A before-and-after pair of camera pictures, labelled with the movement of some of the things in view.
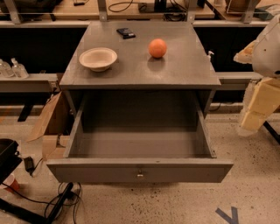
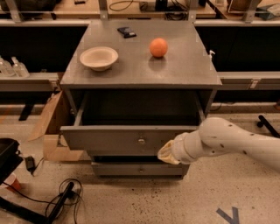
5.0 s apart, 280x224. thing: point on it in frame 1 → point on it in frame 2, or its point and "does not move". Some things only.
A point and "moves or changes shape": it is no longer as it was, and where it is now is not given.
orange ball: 157,48 does not move
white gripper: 267,57 → 178,150
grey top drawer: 133,138 moves or changes shape
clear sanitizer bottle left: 6,70 does not move
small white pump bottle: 208,57 does not move
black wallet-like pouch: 126,33 does not move
